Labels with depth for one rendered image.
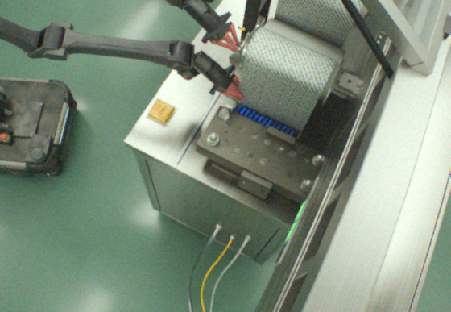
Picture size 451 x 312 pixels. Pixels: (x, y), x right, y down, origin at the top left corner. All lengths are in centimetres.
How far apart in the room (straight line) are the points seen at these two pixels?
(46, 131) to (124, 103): 53
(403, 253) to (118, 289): 165
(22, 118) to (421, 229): 202
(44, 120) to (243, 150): 135
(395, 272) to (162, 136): 91
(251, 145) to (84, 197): 131
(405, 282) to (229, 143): 70
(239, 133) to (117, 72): 152
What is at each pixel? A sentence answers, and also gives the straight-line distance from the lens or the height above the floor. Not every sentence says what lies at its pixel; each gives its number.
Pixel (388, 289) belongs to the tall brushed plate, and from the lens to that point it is 86.
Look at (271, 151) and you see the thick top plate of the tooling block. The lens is 131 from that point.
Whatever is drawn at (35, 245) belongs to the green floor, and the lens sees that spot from 242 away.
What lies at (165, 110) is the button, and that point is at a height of 92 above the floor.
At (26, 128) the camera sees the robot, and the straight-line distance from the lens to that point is 237.
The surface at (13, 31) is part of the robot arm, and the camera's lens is 132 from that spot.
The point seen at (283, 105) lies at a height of 113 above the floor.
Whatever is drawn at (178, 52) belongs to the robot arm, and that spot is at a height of 122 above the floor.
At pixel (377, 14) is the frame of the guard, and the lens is 72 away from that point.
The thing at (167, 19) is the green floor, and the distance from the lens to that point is 295.
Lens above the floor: 222
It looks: 66 degrees down
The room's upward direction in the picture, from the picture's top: 9 degrees clockwise
